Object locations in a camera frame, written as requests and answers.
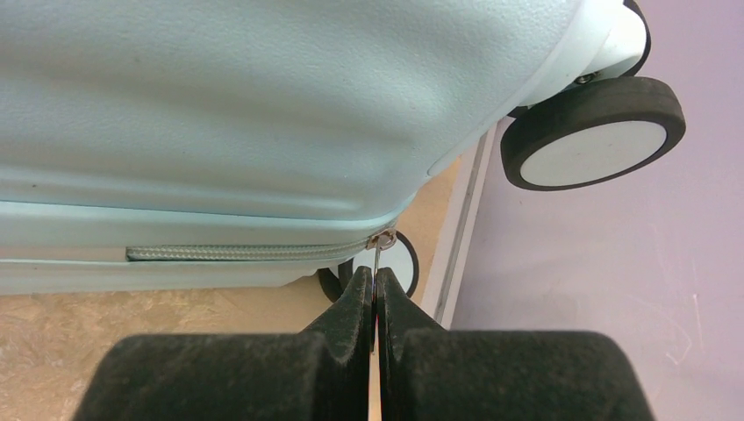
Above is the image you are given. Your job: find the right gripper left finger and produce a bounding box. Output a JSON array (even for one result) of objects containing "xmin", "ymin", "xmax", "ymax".
[{"xmin": 74, "ymin": 267, "xmax": 374, "ymax": 420}]

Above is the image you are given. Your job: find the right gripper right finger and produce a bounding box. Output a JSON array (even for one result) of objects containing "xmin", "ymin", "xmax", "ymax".
[{"xmin": 376, "ymin": 268, "xmax": 654, "ymax": 420}]

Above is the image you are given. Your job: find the light blue suitcase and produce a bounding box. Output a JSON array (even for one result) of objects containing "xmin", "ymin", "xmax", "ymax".
[{"xmin": 1, "ymin": 1, "xmax": 686, "ymax": 295}]

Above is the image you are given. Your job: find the aluminium table edge rail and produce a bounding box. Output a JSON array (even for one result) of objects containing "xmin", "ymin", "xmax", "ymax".
[{"xmin": 420, "ymin": 125, "xmax": 498, "ymax": 329}]

